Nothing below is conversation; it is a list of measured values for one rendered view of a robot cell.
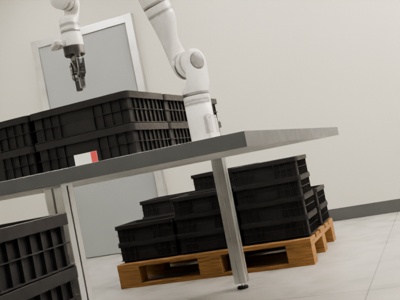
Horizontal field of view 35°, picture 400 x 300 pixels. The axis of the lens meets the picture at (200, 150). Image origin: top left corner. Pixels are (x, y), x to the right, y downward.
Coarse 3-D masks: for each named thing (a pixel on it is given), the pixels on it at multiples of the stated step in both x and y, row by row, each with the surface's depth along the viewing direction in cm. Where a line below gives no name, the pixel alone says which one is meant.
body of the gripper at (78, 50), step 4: (76, 44) 220; (80, 44) 221; (64, 48) 221; (68, 48) 220; (72, 48) 220; (76, 48) 220; (80, 48) 221; (84, 48) 223; (64, 52) 221; (68, 52) 220; (72, 52) 220; (76, 52) 220; (80, 52) 221; (84, 52) 222; (64, 56) 222; (68, 56) 222; (72, 56) 222; (76, 56) 220; (80, 56) 220; (72, 60) 224; (76, 60) 219; (76, 64) 220
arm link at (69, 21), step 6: (78, 0) 225; (78, 6) 225; (66, 12) 226; (72, 12) 225; (78, 12) 224; (60, 18) 221; (66, 18) 220; (72, 18) 221; (78, 18) 224; (60, 24) 222; (66, 24) 220; (72, 24) 221; (78, 24) 223; (60, 30) 223; (66, 30) 220
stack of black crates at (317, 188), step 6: (312, 186) 411; (318, 186) 394; (318, 192) 390; (318, 198) 387; (324, 198) 406; (318, 204) 385; (324, 204) 397; (318, 210) 383; (324, 210) 396; (318, 216) 382; (324, 216) 393; (318, 222) 383; (324, 222) 395
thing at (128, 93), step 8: (104, 96) 209; (112, 96) 208; (120, 96) 207; (128, 96) 207; (136, 96) 212; (144, 96) 218; (152, 96) 224; (160, 96) 230; (72, 104) 213; (80, 104) 212; (88, 104) 211; (96, 104) 210; (40, 112) 218; (48, 112) 217; (56, 112) 216; (32, 120) 220
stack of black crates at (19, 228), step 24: (48, 216) 129; (0, 240) 108; (24, 240) 116; (48, 240) 122; (0, 264) 107; (24, 264) 114; (48, 264) 121; (72, 264) 127; (0, 288) 106; (24, 288) 111; (48, 288) 118; (72, 288) 125
